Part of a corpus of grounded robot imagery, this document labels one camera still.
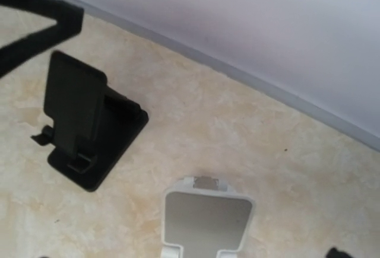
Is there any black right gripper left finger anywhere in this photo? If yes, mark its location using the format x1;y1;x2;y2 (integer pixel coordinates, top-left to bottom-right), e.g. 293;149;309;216
1;0;84;77

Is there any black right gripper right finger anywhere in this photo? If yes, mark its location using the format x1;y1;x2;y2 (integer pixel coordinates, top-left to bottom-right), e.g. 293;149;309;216
326;247;352;258

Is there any white folding phone stand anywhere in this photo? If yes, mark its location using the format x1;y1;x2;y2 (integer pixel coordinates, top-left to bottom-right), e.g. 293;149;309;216
160;176;256;257

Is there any black folding phone stand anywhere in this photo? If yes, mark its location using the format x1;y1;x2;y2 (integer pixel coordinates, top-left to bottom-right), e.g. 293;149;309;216
32;50;149;192

